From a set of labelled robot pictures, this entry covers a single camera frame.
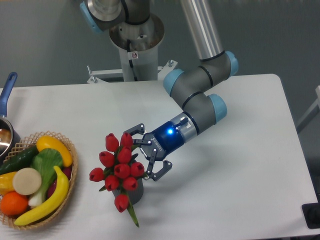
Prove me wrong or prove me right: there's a blue black Robotiq gripper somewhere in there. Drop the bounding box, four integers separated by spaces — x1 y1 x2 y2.
123 121 185 182

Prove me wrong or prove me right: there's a red tulip bouquet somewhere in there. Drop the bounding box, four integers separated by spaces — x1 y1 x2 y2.
89 133 146 227

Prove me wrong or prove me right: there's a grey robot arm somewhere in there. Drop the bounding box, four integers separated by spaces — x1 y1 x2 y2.
80 0 239 181

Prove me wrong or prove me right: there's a grey ribbed vase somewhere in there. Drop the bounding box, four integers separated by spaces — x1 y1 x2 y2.
109 176 144 212

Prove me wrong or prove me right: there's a dark red vegetable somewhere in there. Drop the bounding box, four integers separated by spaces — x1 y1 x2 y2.
46 166 72 198

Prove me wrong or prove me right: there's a green bok choy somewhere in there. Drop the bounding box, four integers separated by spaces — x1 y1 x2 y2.
28 148 63 208

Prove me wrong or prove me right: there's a woven wicker basket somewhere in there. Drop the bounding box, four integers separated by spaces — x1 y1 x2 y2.
0 131 78 230

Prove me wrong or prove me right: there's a yellow banana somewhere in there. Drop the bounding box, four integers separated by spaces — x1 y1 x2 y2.
14 165 69 226

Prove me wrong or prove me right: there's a beige round disc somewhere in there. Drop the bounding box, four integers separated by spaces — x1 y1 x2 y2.
12 167 42 196

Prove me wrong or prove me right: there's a dark green cucumber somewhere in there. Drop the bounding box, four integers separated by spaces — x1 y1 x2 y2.
0 145 39 175

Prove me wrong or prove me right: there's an orange fruit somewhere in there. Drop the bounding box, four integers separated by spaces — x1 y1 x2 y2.
0 191 29 216

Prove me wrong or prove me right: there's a yellow bell pepper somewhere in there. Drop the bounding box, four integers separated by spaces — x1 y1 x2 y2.
0 171 17 196

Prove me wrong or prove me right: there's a black device at edge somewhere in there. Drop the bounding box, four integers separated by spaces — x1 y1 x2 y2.
301 202 320 229

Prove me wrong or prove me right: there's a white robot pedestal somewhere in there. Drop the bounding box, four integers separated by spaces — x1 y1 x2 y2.
87 13 178 84

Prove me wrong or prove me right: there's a blue handled saucepan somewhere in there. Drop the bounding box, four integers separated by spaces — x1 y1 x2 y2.
0 72 21 164

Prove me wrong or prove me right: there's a white frame at right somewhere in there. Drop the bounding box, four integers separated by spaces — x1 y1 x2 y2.
296 85 320 134

